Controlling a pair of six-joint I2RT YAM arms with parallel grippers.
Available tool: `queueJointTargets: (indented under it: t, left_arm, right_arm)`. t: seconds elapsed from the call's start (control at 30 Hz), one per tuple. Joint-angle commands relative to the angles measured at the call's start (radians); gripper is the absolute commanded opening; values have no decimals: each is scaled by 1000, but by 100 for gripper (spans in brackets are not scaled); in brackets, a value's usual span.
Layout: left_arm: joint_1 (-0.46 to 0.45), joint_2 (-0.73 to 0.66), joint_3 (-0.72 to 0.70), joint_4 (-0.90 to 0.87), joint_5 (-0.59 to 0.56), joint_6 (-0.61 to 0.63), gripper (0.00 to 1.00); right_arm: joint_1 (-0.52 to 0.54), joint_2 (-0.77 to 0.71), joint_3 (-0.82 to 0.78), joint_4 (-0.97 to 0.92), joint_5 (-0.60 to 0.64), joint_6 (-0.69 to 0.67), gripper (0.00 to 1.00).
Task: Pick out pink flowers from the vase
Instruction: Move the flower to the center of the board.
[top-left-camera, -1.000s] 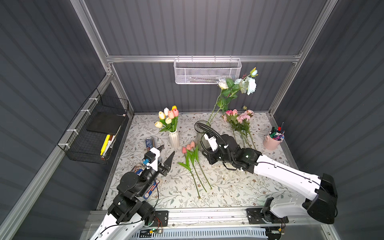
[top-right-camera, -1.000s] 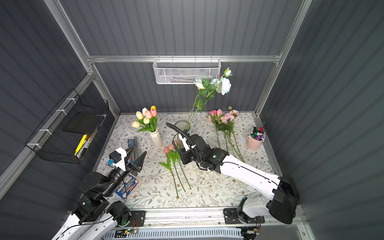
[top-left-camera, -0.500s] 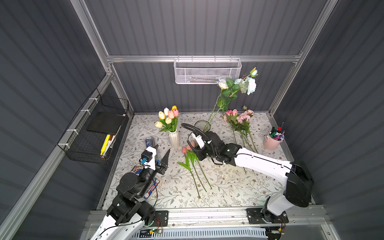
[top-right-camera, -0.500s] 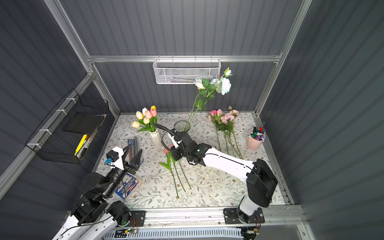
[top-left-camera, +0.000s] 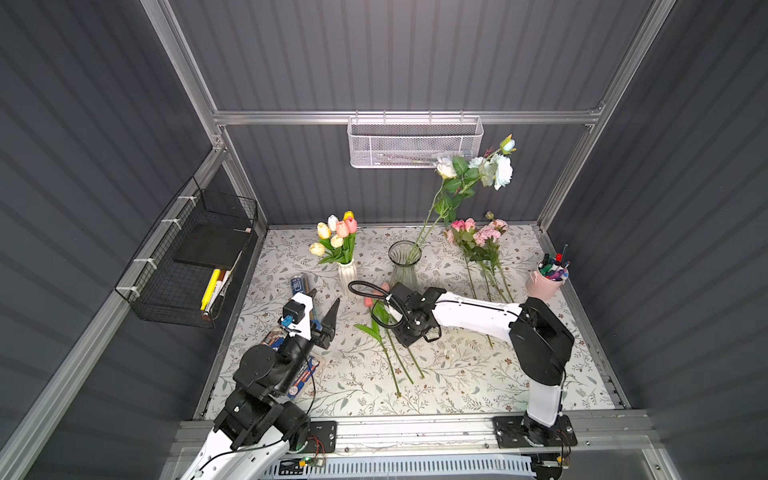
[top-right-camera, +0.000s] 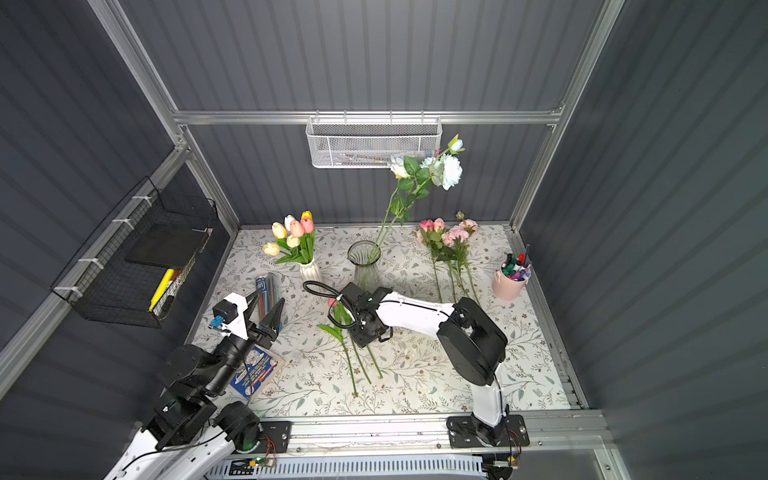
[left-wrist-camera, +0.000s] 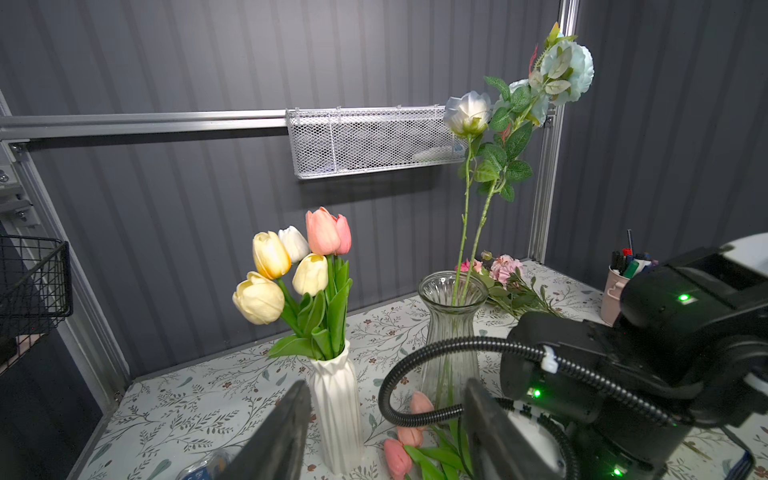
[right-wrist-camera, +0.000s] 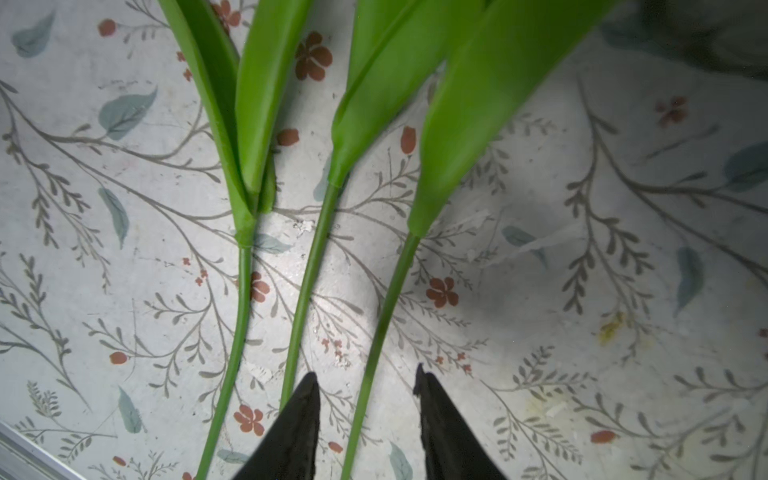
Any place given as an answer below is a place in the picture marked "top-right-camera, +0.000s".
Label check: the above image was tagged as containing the pink tulip stem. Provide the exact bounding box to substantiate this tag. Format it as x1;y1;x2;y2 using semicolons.
334;303;371;384
318;324;359;398
326;296;385;380

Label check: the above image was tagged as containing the hot pink rose stem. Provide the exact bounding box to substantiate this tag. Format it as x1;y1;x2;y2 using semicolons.
416;220;442;263

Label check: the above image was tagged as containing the pink carnation stem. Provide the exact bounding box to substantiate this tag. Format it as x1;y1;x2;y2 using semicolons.
442;219;479;303

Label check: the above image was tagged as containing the pink multi bloom peony stem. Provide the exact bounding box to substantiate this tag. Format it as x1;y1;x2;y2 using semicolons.
451;211;478;275

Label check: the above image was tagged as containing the large pale pink peony stem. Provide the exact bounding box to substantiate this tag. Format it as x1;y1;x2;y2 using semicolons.
431;257;443;303

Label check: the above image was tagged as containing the pale pink rose stem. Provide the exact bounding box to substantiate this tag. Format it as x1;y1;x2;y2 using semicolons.
428;218;456;299

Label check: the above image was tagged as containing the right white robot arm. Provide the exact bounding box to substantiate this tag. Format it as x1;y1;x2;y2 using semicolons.
329;283;530;453

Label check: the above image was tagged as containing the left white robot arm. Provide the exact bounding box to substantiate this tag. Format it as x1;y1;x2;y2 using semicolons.
106;293;291;479

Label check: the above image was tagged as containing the white ribbed vase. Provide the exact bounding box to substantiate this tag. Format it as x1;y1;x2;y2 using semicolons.
299;260;323;282

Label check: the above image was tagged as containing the clear glass vase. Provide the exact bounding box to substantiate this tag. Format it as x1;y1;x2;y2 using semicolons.
347;240;381;293

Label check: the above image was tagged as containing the floral patterned table mat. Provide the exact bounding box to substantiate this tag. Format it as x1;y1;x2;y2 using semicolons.
212;223;571;418

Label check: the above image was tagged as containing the pink and yellow tulip bunch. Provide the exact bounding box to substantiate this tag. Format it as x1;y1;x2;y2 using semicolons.
262;210;316;265

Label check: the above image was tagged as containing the yellow marker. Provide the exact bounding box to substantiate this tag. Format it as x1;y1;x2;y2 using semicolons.
148;269;176;312

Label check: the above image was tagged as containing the black box in basket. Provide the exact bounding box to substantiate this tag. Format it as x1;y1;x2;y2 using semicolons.
125;224;208;270

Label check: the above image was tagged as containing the pink pen cup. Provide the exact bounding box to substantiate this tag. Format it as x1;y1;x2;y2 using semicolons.
492;244;532;301

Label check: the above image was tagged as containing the white rose stem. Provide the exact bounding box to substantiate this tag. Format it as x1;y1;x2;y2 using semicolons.
374;156;420;249

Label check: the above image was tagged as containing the light blue flower stem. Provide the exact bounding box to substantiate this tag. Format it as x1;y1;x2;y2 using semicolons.
413;135;465;206

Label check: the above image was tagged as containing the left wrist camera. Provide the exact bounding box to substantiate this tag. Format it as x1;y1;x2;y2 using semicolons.
209;293;252;340

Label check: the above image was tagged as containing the black wire wall basket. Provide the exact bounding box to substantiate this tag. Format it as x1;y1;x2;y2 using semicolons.
51;180;218;329

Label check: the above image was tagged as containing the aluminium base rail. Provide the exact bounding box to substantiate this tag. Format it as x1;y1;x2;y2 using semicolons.
275;410;615;459

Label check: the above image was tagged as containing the white wire mesh basket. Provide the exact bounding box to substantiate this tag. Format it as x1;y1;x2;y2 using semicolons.
305;118;443;169

